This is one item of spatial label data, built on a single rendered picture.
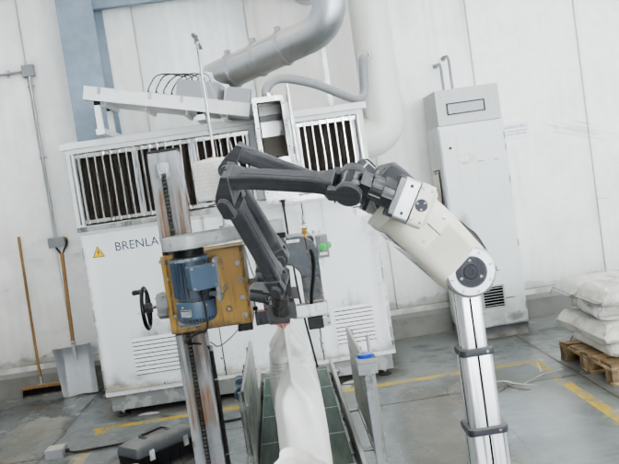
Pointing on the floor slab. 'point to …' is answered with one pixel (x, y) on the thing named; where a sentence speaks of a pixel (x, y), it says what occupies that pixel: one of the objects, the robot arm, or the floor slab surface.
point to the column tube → (185, 332)
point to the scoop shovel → (75, 355)
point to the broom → (36, 353)
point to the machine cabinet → (309, 125)
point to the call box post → (374, 419)
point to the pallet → (590, 359)
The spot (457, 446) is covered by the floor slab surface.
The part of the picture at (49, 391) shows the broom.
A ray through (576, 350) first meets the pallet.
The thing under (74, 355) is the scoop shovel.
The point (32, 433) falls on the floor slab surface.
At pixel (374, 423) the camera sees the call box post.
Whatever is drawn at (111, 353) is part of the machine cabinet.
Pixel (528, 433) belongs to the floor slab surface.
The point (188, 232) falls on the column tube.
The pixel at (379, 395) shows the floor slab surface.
